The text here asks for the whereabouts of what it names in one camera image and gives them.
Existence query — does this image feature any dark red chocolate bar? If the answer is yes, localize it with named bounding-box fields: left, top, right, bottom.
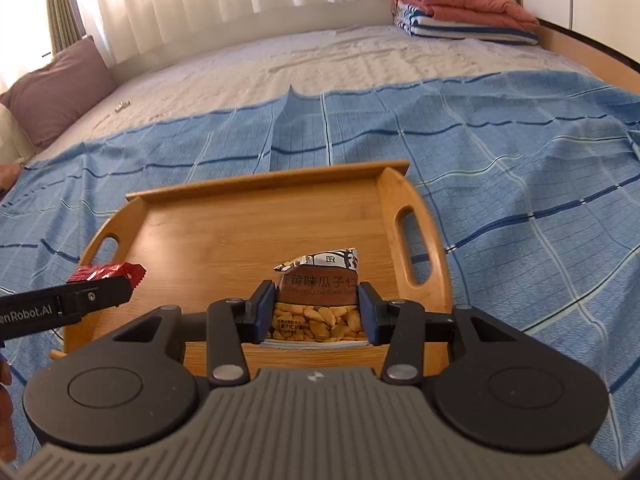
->
left=67, top=262, right=146, bottom=289

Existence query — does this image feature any brown sunflower seed pack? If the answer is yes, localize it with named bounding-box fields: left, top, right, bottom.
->
left=266, top=248, right=367, bottom=349

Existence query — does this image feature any person's left hand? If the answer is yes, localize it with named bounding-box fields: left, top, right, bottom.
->
left=0, top=359, right=16, bottom=464

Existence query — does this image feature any wooden serving tray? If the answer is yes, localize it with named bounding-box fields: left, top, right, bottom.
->
left=64, top=160, right=452, bottom=352

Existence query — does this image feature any purple pillow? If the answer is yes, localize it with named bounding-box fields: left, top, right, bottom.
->
left=1, top=36, right=117, bottom=151

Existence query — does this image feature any blue plaid bedsheet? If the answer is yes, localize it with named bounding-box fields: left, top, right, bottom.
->
left=1, top=70, right=639, bottom=468

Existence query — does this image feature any white mattress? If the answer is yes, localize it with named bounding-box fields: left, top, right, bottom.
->
left=33, top=25, right=589, bottom=162

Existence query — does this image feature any grey green drape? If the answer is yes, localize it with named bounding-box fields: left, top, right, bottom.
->
left=46, top=0, right=85, bottom=55

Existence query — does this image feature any folded blue striped blanket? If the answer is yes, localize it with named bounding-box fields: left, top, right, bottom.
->
left=393, top=1, right=538, bottom=46

